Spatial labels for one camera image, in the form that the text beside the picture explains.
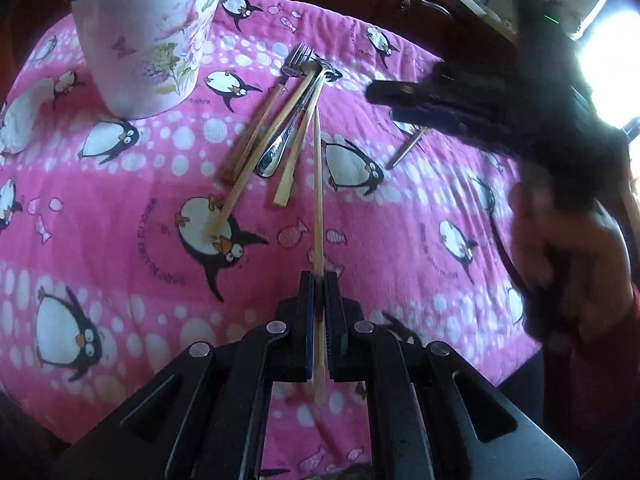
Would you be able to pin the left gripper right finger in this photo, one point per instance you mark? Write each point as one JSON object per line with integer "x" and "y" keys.
{"x": 336, "y": 328}

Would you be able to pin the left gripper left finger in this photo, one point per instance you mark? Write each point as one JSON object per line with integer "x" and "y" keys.
{"x": 303, "y": 327}

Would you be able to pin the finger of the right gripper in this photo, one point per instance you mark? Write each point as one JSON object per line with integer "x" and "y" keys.
{"x": 437, "y": 92}
{"x": 462, "y": 125}

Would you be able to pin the metal utensil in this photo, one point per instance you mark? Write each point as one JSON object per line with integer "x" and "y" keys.
{"x": 415, "y": 134}

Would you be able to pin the wooden handled fork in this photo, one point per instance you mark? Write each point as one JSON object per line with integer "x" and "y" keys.
{"x": 293, "y": 67}

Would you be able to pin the short bamboo chopstick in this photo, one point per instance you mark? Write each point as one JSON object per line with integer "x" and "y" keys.
{"x": 284, "y": 189}

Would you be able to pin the metal spoon patterned handle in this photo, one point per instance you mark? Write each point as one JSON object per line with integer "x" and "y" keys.
{"x": 271, "y": 157}

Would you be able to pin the person's right hand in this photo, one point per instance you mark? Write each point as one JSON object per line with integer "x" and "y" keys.
{"x": 599, "y": 289}

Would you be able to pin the pink penguin blanket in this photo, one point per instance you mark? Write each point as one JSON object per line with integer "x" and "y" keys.
{"x": 104, "y": 280}

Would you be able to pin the floral utensil holder cup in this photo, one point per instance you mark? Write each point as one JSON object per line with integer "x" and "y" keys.
{"x": 143, "y": 55}

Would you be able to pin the white tissue paper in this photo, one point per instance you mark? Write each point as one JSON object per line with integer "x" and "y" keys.
{"x": 19, "y": 118}

